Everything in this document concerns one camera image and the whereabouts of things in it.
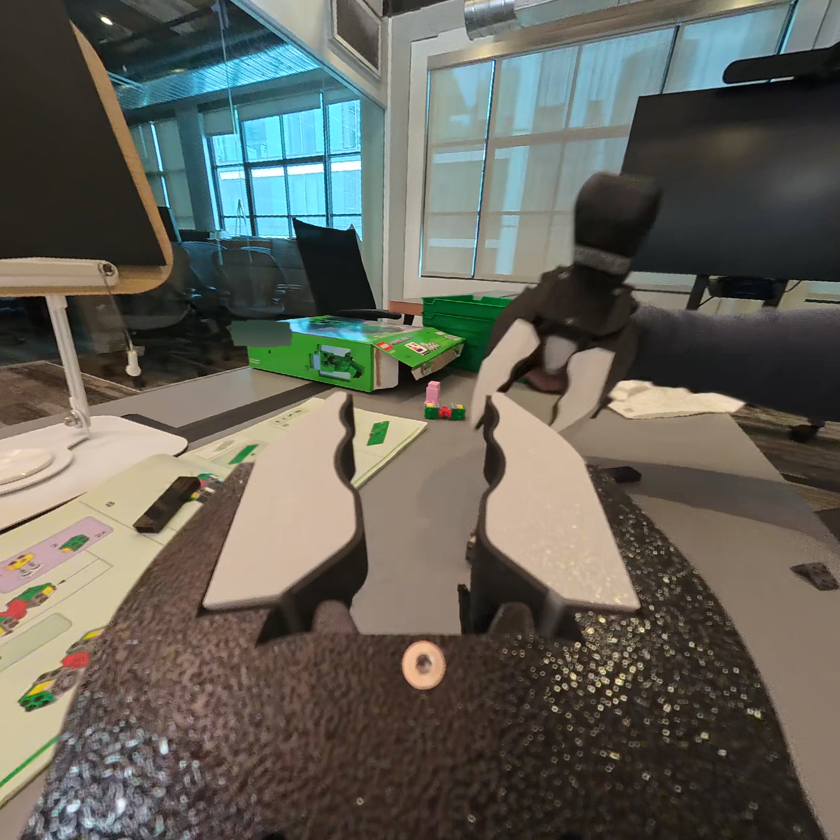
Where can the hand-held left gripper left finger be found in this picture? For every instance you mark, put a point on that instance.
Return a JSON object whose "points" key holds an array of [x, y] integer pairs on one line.
{"points": [[289, 518]]}

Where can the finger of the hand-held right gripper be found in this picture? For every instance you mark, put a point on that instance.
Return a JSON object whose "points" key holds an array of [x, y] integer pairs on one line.
{"points": [[587, 387], [508, 361]]}

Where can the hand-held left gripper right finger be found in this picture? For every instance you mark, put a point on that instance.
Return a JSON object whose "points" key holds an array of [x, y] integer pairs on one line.
{"points": [[558, 518]]}

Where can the person's right forearm dark sleeve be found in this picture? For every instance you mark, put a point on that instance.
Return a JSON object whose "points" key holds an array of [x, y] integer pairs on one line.
{"points": [[735, 358]]}

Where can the grey desk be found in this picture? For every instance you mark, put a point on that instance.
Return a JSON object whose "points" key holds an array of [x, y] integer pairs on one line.
{"points": [[689, 518]]}

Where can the white desk lamp black shade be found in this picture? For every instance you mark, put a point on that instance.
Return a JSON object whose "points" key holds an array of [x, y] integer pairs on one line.
{"points": [[72, 164]]}

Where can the green plastic bin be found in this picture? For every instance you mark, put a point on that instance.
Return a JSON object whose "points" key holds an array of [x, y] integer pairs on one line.
{"points": [[459, 321]]}

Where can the small black brick plate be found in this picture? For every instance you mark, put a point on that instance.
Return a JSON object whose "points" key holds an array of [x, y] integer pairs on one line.
{"points": [[622, 474], [816, 576]]}

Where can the pink and green brick build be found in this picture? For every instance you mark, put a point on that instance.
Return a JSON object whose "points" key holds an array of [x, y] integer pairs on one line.
{"points": [[441, 407]]}

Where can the white paper sheet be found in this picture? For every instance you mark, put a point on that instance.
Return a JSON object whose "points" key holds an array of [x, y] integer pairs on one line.
{"points": [[669, 400]]}

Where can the long black brick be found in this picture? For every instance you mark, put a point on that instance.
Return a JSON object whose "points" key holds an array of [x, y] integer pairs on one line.
{"points": [[167, 502]]}

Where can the small green brick plate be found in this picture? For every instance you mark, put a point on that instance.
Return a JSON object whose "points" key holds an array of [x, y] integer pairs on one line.
{"points": [[379, 434]]}

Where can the large black display screen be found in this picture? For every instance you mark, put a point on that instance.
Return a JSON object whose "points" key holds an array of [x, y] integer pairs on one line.
{"points": [[741, 190]]}

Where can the green toy brick box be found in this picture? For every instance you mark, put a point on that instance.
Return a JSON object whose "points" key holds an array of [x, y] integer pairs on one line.
{"points": [[308, 354]]}

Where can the black office chair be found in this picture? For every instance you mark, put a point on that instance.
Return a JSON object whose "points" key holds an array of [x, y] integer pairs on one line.
{"points": [[334, 269]]}

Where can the brick instruction booklet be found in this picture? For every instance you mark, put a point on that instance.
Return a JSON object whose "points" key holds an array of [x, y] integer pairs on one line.
{"points": [[79, 590]]}

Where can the silver ceiling duct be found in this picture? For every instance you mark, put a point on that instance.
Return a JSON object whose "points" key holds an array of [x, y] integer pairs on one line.
{"points": [[525, 16]]}

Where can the black camera bar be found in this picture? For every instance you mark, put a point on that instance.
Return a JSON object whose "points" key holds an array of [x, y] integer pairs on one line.
{"points": [[781, 65]]}

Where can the grey wall vent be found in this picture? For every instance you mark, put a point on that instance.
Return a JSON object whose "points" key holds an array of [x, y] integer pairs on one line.
{"points": [[358, 29]]}

